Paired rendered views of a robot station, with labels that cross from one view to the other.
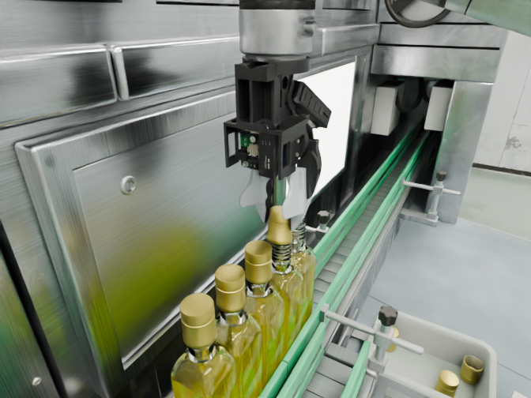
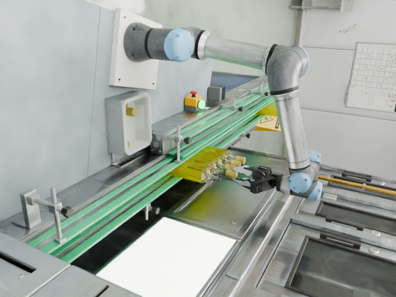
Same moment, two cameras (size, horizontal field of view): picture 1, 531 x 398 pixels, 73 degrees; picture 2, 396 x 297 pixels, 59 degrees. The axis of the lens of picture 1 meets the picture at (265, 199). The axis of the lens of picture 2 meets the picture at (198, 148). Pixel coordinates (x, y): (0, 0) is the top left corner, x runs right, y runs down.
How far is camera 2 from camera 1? 1.73 m
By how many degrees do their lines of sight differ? 106
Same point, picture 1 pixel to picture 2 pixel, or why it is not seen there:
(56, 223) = not seen: hidden behind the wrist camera
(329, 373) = (170, 146)
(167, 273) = (223, 188)
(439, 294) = (62, 143)
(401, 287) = (69, 166)
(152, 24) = (286, 215)
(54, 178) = not seen: hidden behind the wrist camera
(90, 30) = (290, 206)
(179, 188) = (243, 197)
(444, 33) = not seen: outside the picture
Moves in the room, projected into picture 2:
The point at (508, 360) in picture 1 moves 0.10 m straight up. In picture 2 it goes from (89, 89) to (111, 92)
